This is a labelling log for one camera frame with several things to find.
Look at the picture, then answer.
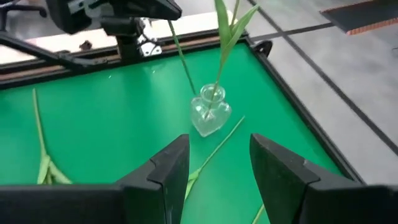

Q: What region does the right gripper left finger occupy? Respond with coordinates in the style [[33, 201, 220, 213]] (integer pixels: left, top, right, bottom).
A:
[[0, 134, 190, 224]]

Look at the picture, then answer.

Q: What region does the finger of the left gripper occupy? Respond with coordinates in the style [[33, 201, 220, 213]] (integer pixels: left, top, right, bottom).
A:
[[109, 0, 183, 21]]

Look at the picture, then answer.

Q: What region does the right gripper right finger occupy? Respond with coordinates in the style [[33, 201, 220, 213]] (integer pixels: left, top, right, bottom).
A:
[[249, 134, 398, 224]]

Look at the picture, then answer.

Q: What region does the white tulip long stem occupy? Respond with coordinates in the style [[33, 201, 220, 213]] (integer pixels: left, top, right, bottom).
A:
[[203, 0, 261, 121]]

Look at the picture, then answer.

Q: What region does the cut-pattern clear glass vase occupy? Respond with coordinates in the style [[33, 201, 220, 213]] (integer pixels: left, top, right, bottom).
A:
[[190, 83, 233, 138]]

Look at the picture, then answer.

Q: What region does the black office chair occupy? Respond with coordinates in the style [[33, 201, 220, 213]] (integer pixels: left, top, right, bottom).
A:
[[0, 0, 48, 32]]

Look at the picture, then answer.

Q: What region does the green table mat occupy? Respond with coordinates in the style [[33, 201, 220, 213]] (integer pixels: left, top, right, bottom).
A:
[[0, 42, 343, 224]]

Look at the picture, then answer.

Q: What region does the dark floor mat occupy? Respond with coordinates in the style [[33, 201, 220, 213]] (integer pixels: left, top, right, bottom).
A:
[[320, 0, 398, 35]]

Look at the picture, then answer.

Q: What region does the black table frame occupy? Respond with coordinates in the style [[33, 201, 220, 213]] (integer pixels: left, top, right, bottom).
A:
[[0, 29, 364, 184]]

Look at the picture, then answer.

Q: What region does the black frame clamp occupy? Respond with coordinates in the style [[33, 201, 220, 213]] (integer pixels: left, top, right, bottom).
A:
[[251, 39, 274, 58]]

